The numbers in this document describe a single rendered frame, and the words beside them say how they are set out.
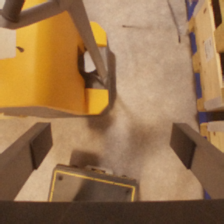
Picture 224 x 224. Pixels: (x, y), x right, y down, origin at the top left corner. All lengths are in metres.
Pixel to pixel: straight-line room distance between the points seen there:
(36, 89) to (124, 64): 1.09
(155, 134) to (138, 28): 1.14
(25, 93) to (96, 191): 0.91
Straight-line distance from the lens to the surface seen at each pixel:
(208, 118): 1.48
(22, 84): 0.90
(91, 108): 1.27
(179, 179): 1.74
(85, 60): 1.31
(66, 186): 1.44
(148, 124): 1.61
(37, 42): 0.96
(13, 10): 0.45
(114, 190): 1.36
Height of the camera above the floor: 1.60
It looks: 82 degrees down
